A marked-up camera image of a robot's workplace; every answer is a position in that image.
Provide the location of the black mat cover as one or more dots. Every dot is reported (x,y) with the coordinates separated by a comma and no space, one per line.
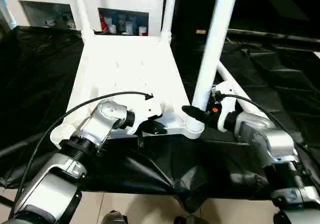
(37,84)

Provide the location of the grey rounded robot foot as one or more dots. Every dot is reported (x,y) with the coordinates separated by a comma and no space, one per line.
(113,217)

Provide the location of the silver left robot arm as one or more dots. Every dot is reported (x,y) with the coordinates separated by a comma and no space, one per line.
(100,121)

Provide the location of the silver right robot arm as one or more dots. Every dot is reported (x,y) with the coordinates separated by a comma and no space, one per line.
(270,139)

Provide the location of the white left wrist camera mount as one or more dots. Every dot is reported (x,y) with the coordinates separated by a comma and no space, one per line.
(147,106)

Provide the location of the red item behind glass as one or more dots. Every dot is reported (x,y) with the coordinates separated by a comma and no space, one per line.
(103,22)

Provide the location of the small brass fitting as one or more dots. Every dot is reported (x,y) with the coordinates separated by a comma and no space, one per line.
(201,31)

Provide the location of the white plastic table leg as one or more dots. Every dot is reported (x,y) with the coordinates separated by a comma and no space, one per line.
(82,9)
(247,104)
(168,9)
(215,39)

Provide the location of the white plastic table top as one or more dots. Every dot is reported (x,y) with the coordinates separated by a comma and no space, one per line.
(125,67)

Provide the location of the long black rod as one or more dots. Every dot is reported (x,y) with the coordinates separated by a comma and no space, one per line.
(275,34)

